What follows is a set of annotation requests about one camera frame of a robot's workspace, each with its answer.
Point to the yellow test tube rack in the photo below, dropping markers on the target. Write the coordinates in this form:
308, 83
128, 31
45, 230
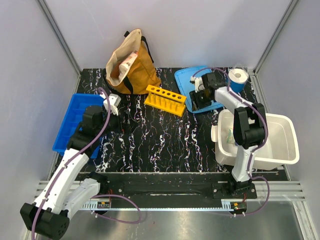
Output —
165, 100

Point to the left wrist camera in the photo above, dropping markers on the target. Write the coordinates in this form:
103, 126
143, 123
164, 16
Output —
112, 104

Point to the light blue tray lid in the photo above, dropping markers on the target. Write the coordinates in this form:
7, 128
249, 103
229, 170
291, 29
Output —
182, 78

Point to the toilet paper roll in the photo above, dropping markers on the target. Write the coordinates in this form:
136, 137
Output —
238, 79

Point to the white plastic tub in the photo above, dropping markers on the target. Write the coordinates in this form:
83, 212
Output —
280, 149

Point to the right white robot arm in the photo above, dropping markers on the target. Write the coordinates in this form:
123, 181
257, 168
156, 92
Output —
250, 130

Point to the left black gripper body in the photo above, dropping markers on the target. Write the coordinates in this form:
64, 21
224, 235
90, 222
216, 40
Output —
113, 123

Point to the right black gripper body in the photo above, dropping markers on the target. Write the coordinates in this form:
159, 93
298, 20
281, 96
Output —
199, 99

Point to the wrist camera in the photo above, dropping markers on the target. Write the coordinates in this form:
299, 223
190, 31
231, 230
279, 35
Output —
112, 104
198, 83

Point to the plastic packet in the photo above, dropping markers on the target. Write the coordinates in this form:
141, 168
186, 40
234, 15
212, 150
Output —
230, 137

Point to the blue compartment bin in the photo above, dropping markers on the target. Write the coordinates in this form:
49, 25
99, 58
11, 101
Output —
73, 116

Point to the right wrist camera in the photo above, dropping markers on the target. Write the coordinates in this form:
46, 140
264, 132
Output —
198, 83

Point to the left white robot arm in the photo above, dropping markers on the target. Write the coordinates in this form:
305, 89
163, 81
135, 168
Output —
51, 212

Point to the brown paper tote bag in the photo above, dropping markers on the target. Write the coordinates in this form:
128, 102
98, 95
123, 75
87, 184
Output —
141, 74

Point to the white package in bag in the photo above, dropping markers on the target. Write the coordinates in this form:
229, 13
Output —
126, 64

